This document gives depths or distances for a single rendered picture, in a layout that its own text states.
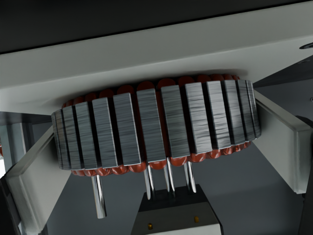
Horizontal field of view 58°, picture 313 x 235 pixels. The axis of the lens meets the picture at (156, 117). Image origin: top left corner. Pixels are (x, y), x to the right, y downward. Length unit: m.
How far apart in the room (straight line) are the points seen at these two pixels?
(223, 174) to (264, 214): 0.08
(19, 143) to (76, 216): 0.14
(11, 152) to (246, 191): 0.32
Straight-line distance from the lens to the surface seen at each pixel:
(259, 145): 0.17
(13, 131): 0.40
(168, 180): 0.31
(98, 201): 0.25
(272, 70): 0.17
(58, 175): 0.16
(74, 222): 0.46
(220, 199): 0.44
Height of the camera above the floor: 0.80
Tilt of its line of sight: 2 degrees down
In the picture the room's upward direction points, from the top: 171 degrees clockwise
